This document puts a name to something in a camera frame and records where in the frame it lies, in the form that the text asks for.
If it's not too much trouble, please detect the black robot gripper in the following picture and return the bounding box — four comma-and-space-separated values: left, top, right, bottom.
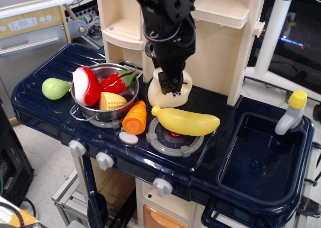
143, 22, 196, 97

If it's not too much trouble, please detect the cream toy detergent bottle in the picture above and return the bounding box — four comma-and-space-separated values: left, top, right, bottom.
147, 67, 193, 108

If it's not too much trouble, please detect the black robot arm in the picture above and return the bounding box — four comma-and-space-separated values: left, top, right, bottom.
97, 0, 196, 96

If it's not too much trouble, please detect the dark blue toy sink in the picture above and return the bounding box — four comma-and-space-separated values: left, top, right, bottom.
217, 112, 309, 205

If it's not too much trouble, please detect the yellow toy banana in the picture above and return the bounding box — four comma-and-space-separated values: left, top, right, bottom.
151, 105, 220, 136

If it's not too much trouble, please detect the orange toy carrot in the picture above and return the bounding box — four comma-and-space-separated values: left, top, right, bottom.
122, 100, 147, 135

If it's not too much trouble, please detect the red toy chili pepper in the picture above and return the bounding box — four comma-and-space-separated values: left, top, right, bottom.
100, 70, 136, 94

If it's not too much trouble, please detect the grey toy stove burner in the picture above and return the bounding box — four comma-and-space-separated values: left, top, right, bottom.
146, 118, 204, 157

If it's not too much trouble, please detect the yellow toy corn piece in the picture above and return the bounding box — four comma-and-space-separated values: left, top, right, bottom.
98, 92, 127, 111

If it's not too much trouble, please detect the white oval stove button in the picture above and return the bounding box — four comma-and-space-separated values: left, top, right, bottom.
118, 131, 138, 145

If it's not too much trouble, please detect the cream toy kitchen shelf unit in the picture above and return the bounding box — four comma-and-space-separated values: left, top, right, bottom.
104, 0, 264, 106

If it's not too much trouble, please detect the red white toy radish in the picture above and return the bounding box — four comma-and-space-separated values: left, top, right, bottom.
72, 67, 101, 106

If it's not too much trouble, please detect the dark blue toy kitchen counter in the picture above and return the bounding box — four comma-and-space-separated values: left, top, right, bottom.
12, 44, 314, 227

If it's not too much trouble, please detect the steel toy pot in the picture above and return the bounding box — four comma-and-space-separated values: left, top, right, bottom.
70, 63, 139, 122

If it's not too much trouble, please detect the grey middle stove knob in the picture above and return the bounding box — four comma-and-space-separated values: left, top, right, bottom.
96, 152, 114, 171

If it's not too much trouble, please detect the grey stove knob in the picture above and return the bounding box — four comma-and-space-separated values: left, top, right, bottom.
153, 178, 173, 197
96, 152, 114, 171
68, 140, 87, 158

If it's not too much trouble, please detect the grey right stove knob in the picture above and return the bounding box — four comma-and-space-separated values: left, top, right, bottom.
153, 178, 173, 197

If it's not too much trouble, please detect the grey left stove knob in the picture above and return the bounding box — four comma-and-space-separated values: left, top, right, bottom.
68, 140, 87, 158

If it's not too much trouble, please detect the white stand pole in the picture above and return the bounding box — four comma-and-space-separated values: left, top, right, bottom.
245, 0, 320, 101

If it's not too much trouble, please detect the green toy pear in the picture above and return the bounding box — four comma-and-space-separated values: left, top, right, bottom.
42, 78, 71, 100

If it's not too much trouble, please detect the grey yellow toy faucet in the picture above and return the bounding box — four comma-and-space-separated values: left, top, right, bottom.
274, 90, 307, 135

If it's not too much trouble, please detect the orange toy oven drawer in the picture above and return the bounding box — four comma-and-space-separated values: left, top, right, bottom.
143, 205, 188, 228

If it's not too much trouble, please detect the wooden toy dishwasher cabinet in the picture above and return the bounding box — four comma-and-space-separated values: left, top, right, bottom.
1, 0, 87, 121

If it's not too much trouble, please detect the black computer case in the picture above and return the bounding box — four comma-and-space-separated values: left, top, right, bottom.
1, 108, 34, 206

